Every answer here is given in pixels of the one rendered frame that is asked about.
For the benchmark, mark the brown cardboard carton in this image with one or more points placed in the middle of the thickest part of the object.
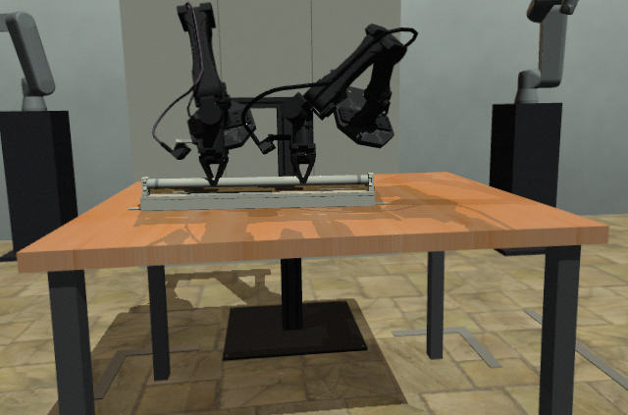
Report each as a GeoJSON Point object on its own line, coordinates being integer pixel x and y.
{"type": "Point", "coordinates": [257, 188]}

